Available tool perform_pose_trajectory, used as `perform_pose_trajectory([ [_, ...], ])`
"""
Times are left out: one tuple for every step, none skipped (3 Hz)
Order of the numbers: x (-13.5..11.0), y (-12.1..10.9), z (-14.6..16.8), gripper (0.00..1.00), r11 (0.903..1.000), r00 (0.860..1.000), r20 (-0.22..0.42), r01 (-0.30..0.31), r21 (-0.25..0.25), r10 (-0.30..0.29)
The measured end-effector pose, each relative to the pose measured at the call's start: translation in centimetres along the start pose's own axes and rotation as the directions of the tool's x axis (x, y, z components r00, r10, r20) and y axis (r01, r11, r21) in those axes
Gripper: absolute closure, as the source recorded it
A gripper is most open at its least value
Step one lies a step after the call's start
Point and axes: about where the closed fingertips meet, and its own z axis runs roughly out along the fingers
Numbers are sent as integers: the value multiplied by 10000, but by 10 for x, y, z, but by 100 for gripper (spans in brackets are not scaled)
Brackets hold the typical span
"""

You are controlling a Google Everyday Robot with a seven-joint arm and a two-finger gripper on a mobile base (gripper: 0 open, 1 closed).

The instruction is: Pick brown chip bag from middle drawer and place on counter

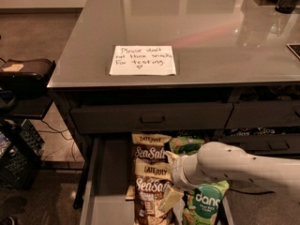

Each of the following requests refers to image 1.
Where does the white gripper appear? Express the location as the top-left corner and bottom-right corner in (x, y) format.
(158, 151), (203, 213)

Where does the grey desk cabinet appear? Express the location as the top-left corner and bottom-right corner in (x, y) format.
(47, 0), (300, 210)

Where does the white handwritten paper note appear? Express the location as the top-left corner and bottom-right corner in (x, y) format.
(109, 46), (176, 76)

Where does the black plastic crate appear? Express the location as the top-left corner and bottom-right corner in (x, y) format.
(0, 119), (44, 189)

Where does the black floor cable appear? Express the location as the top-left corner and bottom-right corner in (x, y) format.
(229, 187), (273, 195)

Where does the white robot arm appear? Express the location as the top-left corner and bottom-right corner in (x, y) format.
(166, 142), (300, 203)

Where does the right middle drawer front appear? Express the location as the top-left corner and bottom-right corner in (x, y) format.
(218, 134), (300, 157)

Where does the top left drawer front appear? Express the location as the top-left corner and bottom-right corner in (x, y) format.
(70, 102), (233, 134)

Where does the rear green Dang chip bag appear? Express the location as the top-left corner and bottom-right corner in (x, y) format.
(169, 137), (204, 155)

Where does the dark tablet on counter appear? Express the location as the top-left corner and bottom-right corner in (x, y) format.
(287, 44), (300, 60)

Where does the brown sea salt chip bag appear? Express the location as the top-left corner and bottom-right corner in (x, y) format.
(126, 133), (172, 201)
(134, 158), (173, 225)

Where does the open middle drawer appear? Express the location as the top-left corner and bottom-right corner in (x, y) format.
(79, 137), (234, 225)

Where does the top right drawer front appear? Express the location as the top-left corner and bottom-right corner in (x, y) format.
(227, 100), (300, 128)

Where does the green dang chip bag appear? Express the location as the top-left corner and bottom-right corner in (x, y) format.
(169, 137), (204, 155)
(182, 181), (229, 225)

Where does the front green Dang chip bag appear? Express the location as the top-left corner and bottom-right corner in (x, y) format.
(182, 181), (229, 225)

